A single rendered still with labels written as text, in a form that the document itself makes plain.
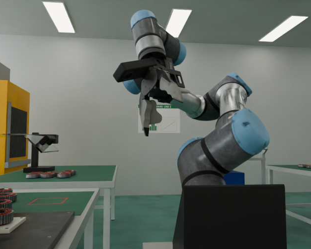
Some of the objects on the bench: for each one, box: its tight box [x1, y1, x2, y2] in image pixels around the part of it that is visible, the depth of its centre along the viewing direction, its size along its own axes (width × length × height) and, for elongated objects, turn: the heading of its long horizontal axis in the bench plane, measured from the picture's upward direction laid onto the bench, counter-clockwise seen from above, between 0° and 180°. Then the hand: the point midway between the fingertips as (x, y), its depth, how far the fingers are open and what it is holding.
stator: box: [0, 193, 17, 202], centre depth 143 cm, size 11×11×4 cm
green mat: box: [11, 191, 95, 215], centre depth 140 cm, size 94×61×1 cm
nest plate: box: [0, 217, 26, 234], centre depth 91 cm, size 15×15×1 cm
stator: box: [0, 208, 14, 227], centre depth 91 cm, size 11×11×4 cm
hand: (160, 121), depth 65 cm, fingers open, 14 cm apart
